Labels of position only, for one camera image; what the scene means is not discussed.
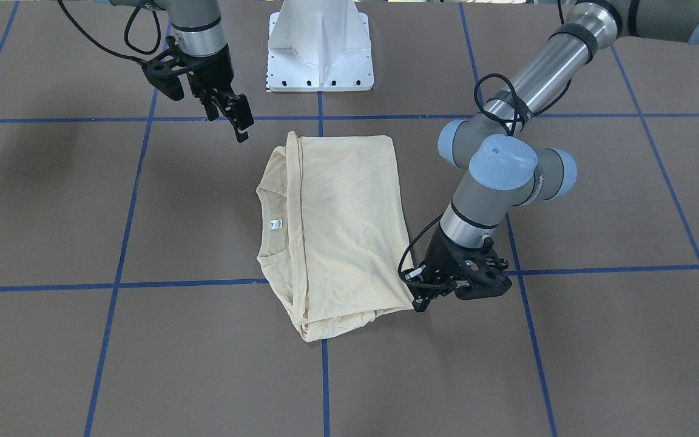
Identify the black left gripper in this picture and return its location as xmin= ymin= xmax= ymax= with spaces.
xmin=404 ymin=226 xmax=513 ymax=313

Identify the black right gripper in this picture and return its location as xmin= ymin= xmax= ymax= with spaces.
xmin=141 ymin=36 xmax=254 ymax=143

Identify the cream long-sleeve printed shirt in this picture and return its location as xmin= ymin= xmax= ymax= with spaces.
xmin=256 ymin=132 xmax=413 ymax=342

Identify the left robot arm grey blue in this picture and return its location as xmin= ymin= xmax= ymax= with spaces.
xmin=397 ymin=1 xmax=699 ymax=313

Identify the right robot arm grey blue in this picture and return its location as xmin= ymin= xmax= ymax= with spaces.
xmin=109 ymin=1 xmax=254 ymax=142

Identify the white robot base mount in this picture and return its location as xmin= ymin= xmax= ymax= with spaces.
xmin=266 ymin=1 xmax=375 ymax=92

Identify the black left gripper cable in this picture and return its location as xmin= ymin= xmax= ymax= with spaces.
xmin=398 ymin=73 xmax=575 ymax=280

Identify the black braided right gripper cable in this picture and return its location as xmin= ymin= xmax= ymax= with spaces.
xmin=55 ymin=0 xmax=165 ymax=64

